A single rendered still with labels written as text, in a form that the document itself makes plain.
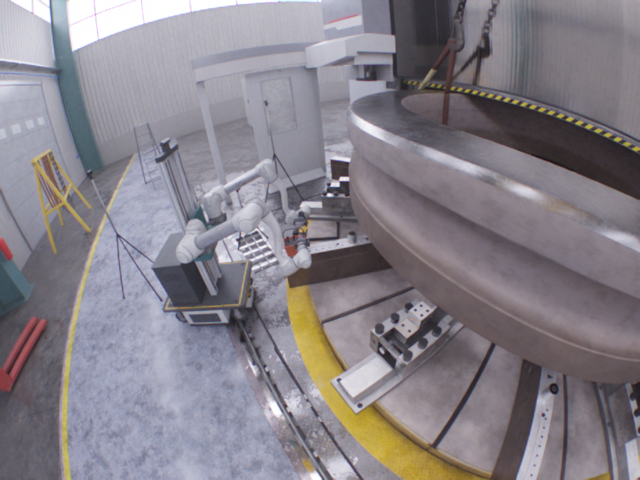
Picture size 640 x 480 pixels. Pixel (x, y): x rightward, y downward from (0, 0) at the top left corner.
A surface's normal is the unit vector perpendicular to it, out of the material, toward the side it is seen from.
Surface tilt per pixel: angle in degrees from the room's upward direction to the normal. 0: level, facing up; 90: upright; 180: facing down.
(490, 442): 0
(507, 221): 90
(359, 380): 0
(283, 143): 90
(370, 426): 0
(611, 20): 90
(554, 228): 90
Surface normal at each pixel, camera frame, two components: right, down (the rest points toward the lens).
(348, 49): 0.50, 0.47
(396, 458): -0.09, -0.80
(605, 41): -0.85, 0.37
